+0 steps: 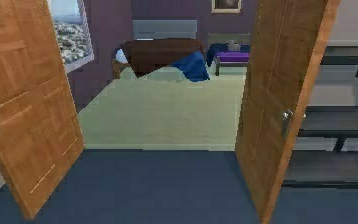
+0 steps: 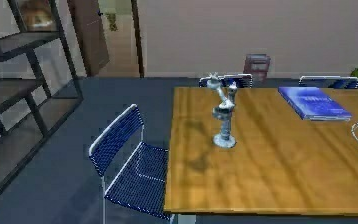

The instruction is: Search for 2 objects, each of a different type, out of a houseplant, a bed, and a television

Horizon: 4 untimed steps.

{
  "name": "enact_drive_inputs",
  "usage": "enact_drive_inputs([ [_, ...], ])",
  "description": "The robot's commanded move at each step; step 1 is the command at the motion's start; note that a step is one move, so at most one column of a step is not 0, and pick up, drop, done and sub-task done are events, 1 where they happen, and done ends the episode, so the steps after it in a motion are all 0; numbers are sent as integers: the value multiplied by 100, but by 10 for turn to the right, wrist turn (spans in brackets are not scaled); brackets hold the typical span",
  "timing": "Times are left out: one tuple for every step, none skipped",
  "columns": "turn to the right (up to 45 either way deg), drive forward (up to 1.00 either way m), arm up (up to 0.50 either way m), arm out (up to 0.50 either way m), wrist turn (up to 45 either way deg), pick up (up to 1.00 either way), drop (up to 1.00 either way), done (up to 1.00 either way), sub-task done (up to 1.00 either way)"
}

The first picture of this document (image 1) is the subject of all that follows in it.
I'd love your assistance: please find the brown wooden room door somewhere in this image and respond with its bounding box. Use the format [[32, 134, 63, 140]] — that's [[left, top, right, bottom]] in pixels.
[[234, 0, 342, 224], [0, 0, 86, 220]]

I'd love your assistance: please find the framed wall picture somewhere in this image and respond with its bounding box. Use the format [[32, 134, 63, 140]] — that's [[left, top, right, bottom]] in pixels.
[[211, 0, 243, 15]]

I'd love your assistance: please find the silver door handle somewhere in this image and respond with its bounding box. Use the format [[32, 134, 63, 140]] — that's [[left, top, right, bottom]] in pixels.
[[281, 108, 307, 140]]

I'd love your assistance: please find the bed with brown blue blankets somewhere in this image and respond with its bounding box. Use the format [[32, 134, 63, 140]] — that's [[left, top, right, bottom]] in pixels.
[[111, 19, 211, 83]]

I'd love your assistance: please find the window with white frame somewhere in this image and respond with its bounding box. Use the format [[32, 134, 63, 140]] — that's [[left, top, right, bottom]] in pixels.
[[46, 0, 95, 74]]

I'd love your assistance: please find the white pillow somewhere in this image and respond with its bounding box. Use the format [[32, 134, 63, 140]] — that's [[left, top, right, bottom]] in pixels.
[[115, 48, 129, 65]]

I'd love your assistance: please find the black shelf unit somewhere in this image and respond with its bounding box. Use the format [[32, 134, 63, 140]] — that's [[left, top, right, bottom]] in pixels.
[[281, 38, 358, 190]]

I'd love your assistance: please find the bench with purple cushion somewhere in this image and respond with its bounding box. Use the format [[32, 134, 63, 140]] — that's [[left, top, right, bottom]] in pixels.
[[205, 32, 252, 77]]

